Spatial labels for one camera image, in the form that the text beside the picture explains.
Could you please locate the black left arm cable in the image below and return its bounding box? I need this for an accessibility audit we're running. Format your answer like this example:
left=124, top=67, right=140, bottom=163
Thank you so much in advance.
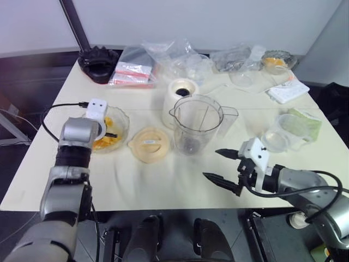
left=41, top=101, right=89, bottom=143

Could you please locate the white round socket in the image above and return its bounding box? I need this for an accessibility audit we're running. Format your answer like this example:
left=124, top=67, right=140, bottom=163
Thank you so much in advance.
left=288, top=212, right=310, bottom=229

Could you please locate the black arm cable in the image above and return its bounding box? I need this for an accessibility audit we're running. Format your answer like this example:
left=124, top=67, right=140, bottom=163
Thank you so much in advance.
left=245, top=170, right=344, bottom=222
left=41, top=101, right=89, bottom=143

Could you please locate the clear blender jar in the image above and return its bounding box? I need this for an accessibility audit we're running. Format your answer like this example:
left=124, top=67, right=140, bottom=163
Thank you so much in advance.
left=168, top=94, right=239, bottom=157

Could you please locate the white printed packet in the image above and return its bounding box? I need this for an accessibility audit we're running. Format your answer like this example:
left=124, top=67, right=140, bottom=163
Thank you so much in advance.
left=265, top=80, right=311, bottom=105

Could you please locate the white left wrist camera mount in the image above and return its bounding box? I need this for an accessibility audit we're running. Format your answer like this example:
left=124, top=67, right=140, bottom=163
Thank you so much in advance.
left=81, top=98, right=110, bottom=138

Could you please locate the black box under table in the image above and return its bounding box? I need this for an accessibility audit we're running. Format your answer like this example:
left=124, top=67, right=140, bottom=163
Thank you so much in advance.
left=248, top=209, right=324, bottom=262

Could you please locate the clear plastic dome lid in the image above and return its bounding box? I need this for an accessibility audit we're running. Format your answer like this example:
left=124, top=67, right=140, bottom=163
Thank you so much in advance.
left=228, top=70, right=270, bottom=93

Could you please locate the white metal frame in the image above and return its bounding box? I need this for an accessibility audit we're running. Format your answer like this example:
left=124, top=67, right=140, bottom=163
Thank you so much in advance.
left=0, top=108, right=33, bottom=147

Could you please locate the bag of red-white packets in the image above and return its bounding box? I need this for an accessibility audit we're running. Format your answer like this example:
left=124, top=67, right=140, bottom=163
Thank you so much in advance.
left=107, top=45, right=158, bottom=89

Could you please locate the cream blender lid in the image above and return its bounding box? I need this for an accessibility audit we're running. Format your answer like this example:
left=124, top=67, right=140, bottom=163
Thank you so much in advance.
left=128, top=126, right=172, bottom=165

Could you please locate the glass bowl with orange pieces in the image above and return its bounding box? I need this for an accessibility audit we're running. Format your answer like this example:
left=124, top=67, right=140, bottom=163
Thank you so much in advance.
left=261, top=49, right=298, bottom=75

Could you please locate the white tablecloth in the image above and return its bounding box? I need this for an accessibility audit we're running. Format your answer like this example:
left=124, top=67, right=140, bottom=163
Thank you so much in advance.
left=0, top=49, right=349, bottom=212

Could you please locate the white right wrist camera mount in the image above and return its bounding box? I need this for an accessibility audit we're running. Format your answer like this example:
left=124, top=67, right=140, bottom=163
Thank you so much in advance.
left=239, top=137, right=271, bottom=191

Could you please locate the cream blender base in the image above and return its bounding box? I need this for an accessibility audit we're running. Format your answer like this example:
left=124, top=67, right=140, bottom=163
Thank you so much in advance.
left=160, top=78, right=200, bottom=132

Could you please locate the black slanted post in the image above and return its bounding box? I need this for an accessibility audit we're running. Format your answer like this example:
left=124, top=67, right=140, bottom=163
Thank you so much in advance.
left=60, top=0, right=90, bottom=53

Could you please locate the black spiky plastic holder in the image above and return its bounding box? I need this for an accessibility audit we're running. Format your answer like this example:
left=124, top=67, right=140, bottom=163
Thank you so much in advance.
left=78, top=46, right=120, bottom=85

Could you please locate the green packet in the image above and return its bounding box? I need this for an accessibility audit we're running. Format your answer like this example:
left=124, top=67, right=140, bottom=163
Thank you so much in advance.
left=285, top=108, right=323, bottom=142

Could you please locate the crumpled clear plastic bag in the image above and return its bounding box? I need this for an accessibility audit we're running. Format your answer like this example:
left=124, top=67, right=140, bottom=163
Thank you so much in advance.
left=141, top=38, right=202, bottom=82

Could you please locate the clear plastic measuring jar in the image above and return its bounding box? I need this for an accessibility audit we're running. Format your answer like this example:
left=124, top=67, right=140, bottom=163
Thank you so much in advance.
left=261, top=114, right=315, bottom=154

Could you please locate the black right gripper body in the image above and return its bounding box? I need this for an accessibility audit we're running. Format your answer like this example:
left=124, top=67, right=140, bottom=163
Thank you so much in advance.
left=236, top=157, right=259, bottom=190

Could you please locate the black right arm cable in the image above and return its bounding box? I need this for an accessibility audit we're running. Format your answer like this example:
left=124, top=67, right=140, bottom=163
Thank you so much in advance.
left=245, top=170, right=344, bottom=222

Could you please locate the black bag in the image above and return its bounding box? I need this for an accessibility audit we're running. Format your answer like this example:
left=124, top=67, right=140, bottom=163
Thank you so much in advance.
left=317, top=81, right=349, bottom=150

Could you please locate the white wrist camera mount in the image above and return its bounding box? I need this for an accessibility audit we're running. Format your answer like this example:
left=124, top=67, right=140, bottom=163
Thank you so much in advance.
left=239, top=137, right=271, bottom=191
left=81, top=98, right=110, bottom=138

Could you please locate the dark rounded shape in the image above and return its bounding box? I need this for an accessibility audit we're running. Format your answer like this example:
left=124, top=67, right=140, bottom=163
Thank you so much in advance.
left=192, top=217, right=233, bottom=262
left=127, top=215, right=165, bottom=262

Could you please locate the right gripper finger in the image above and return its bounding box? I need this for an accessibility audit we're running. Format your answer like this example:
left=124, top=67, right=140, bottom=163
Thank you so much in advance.
left=202, top=171, right=244, bottom=198
left=215, top=148, right=243, bottom=161

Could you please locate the glass bowl with scalloped rim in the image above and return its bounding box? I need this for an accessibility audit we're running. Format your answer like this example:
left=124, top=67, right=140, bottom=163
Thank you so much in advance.
left=89, top=105, right=130, bottom=154

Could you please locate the plastic bag with dark contents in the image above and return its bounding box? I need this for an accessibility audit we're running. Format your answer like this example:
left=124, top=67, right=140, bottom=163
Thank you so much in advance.
left=209, top=45, right=261, bottom=74

